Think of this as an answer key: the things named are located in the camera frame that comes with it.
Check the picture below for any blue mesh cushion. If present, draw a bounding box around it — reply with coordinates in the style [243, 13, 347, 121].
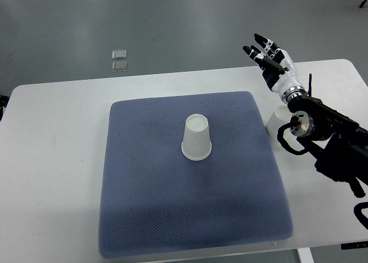
[99, 91, 293, 258]

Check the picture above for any black tripod leg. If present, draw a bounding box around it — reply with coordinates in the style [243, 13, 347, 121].
[359, 0, 368, 9]

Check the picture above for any black object at left edge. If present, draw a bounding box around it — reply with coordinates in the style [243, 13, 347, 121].
[0, 95, 10, 120]

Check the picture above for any black table control panel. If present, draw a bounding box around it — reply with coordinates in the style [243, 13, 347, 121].
[340, 241, 368, 250]

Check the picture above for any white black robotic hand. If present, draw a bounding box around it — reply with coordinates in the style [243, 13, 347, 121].
[243, 33, 306, 103]

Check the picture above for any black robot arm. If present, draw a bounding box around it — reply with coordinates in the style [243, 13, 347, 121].
[277, 85, 367, 198]

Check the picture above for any white paper cup on cushion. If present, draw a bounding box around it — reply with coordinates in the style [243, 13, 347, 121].
[181, 114, 212, 161]

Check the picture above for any upper metal floor plate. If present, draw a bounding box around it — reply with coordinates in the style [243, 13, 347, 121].
[112, 49, 127, 60]

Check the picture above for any white table leg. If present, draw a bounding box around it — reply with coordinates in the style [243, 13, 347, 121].
[297, 247, 314, 263]

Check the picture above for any white paper cup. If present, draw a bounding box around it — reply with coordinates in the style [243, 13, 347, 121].
[181, 114, 212, 161]
[265, 106, 292, 147]

